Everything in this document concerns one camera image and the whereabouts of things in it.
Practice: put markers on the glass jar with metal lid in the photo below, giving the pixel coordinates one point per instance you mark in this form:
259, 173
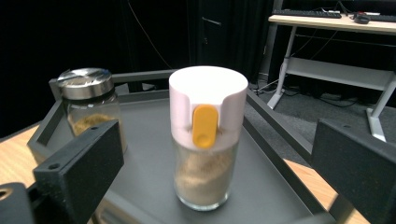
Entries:
88, 102

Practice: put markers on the grey metal frame desk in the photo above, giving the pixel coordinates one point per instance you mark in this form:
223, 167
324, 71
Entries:
330, 70

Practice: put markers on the black computer mouse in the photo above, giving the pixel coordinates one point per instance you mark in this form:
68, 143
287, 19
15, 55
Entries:
362, 19

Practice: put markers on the glass jar with white lid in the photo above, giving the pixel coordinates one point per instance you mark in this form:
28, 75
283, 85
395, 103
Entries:
205, 130

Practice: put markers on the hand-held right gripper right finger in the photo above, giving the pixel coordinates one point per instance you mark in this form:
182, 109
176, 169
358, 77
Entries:
358, 168

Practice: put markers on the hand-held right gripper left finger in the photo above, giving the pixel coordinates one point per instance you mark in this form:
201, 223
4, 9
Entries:
84, 168

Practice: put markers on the black keyboard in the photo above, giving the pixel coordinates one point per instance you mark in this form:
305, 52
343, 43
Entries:
383, 18
306, 13

